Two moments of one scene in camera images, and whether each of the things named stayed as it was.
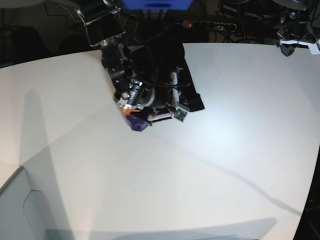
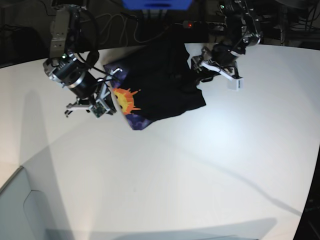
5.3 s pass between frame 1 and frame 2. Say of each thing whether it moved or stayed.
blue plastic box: stayed
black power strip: stayed
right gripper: moved
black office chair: stayed
